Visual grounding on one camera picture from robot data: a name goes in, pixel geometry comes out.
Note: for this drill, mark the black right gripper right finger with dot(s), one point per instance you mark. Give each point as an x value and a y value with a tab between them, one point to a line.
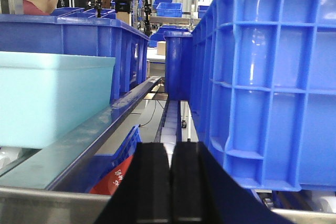
202	192

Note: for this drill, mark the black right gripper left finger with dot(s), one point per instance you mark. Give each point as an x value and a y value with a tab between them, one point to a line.
144	194

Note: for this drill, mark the light blue plastic bin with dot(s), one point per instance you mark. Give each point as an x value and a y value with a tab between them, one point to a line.
44	96

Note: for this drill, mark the blue bin on far shelf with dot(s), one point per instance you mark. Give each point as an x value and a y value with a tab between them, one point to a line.
169	9

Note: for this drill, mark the red snack bag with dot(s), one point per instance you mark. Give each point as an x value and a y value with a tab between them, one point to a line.
112	180

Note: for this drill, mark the lower blue crate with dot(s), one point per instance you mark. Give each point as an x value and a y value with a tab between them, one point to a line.
93	170

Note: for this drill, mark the blue crate behind centre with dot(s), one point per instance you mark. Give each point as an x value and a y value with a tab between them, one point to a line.
178	64

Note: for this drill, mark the cardboard box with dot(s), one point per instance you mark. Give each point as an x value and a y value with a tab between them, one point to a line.
161	48

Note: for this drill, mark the large blue crate right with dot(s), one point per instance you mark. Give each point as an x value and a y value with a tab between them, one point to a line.
263	91

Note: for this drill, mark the large blue crate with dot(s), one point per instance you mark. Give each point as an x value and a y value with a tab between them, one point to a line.
263	91
81	36

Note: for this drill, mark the large blue crate left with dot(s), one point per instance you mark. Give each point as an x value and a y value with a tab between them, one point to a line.
81	36

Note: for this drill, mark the steel shelf front rail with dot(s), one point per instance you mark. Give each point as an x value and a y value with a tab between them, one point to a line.
25	205

